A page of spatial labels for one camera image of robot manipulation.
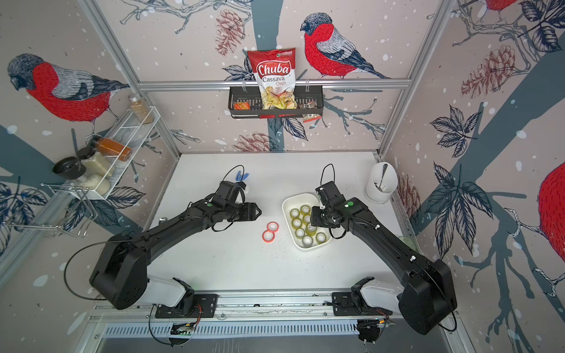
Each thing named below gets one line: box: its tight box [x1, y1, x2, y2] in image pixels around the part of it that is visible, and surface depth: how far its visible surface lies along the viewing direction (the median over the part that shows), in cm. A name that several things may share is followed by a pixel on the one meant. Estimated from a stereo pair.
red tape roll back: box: [266, 220, 280, 234], surface depth 94 cm
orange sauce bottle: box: [95, 137, 133, 162], surface depth 74 cm
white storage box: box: [281, 192, 332, 251], surface depth 95 cm
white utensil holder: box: [363, 161, 399, 205], surface depth 97 cm
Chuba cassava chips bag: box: [247, 47, 298, 110], surface depth 85 cm
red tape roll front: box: [261, 229, 276, 244], surface depth 92 cm
